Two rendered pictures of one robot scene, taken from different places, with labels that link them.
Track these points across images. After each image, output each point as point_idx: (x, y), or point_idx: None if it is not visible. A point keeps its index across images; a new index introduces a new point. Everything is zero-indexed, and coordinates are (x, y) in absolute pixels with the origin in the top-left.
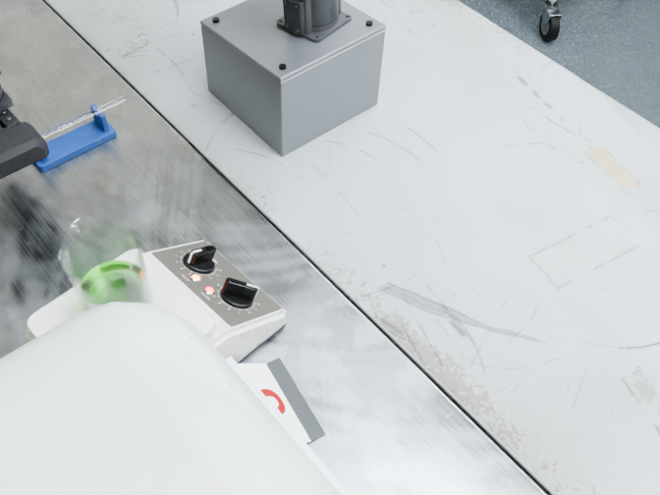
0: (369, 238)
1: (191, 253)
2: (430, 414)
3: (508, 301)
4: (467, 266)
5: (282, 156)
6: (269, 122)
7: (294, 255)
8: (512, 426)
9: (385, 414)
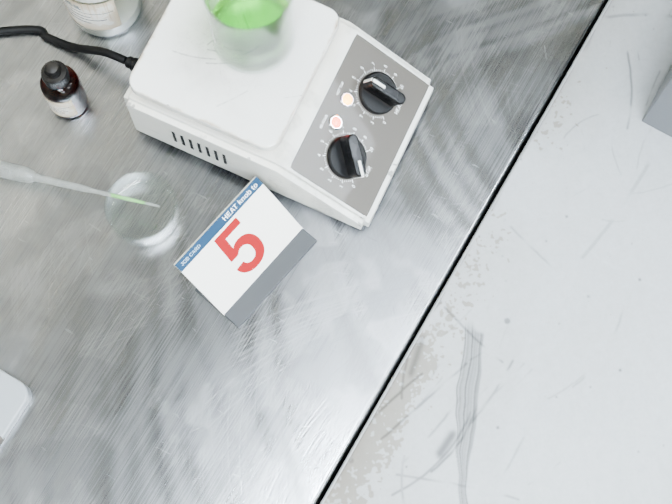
0: (547, 288)
1: (370, 78)
2: (308, 441)
3: (517, 501)
4: (553, 432)
5: (642, 120)
6: (667, 78)
7: (475, 201)
8: None
9: (289, 388)
